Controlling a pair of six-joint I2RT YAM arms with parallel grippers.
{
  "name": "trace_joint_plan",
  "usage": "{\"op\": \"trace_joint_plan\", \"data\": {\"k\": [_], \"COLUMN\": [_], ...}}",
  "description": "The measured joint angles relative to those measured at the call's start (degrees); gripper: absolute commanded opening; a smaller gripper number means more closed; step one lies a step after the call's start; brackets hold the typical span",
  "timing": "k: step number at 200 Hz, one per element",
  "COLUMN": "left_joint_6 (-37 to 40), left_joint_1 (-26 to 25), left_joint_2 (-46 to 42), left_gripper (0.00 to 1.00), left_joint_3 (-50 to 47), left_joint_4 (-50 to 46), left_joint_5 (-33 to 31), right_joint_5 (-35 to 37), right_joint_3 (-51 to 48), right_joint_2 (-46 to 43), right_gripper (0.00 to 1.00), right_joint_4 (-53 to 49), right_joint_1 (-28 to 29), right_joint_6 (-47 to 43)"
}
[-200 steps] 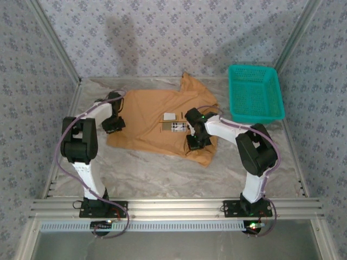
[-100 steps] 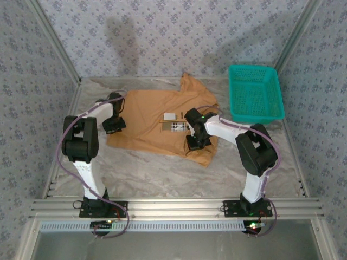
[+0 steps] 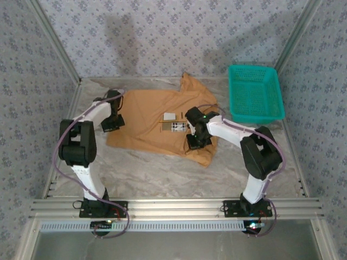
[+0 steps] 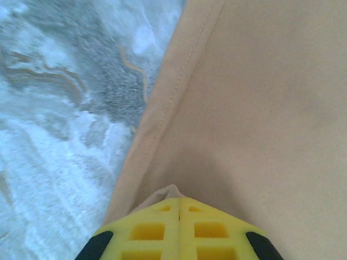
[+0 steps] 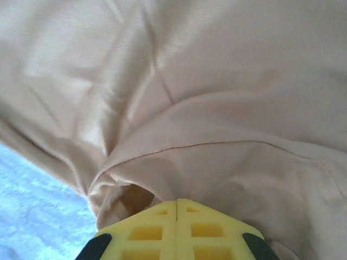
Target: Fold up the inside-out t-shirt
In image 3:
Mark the aluminium table side rail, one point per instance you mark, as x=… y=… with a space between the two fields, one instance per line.
x=295 y=162
x=76 y=97

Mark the aluminium mounting rail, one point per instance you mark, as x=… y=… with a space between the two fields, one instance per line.
x=176 y=208

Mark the aluminium frame post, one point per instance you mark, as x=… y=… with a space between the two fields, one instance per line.
x=57 y=40
x=297 y=32

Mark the tan brown t-shirt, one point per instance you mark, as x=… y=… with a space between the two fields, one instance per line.
x=151 y=103

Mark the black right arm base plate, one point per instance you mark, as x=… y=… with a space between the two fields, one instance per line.
x=230 y=210

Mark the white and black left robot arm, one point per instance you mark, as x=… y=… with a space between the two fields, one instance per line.
x=95 y=112

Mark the teal plastic basket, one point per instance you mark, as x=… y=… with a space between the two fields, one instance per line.
x=254 y=92

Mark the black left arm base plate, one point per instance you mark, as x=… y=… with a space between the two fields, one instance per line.
x=120 y=207

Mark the black right controller board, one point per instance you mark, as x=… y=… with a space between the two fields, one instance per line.
x=253 y=227

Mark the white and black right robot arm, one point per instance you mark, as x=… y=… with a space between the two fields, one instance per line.
x=227 y=130

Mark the aluminium frame leg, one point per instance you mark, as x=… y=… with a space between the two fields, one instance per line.
x=28 y=238
x=322 y=238

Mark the black controller board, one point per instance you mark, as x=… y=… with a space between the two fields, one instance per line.
x=253 y=227
x=100 y=226

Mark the black left controller board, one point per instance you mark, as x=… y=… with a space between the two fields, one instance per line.
x=100 y=226

